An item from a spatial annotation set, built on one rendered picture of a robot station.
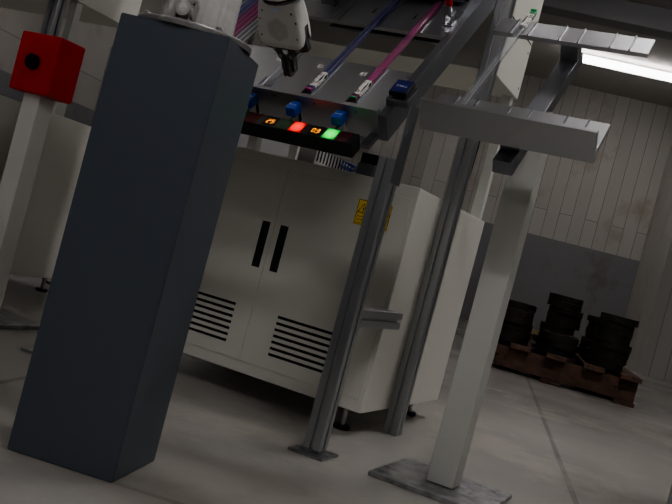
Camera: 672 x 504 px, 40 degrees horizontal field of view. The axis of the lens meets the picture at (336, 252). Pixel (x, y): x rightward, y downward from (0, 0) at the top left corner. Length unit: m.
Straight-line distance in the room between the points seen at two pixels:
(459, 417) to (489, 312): 0.23
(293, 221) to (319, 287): 0.18
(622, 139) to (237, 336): 8.55
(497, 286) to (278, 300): 0.63
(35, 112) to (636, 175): 8.62
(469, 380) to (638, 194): 8.71
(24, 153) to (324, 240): 0.85
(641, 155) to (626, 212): 0.64
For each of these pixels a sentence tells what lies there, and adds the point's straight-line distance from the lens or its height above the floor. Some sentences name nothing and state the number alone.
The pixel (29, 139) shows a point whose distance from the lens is 2.62.
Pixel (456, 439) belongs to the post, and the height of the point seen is 0.11.
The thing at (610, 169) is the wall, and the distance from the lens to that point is 10.58.
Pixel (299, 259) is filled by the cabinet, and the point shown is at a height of 0.38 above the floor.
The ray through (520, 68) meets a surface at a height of 1.08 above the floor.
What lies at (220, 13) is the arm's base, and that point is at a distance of 1.52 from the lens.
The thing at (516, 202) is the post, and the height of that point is 0.62.
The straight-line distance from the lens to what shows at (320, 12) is 2.42.
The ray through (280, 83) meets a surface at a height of 0.76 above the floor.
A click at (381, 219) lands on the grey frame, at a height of 0.51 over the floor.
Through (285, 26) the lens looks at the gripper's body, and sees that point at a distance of 1.90.
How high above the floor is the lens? 0.44
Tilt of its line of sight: level
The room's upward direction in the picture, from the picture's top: 15 degrees clockwise
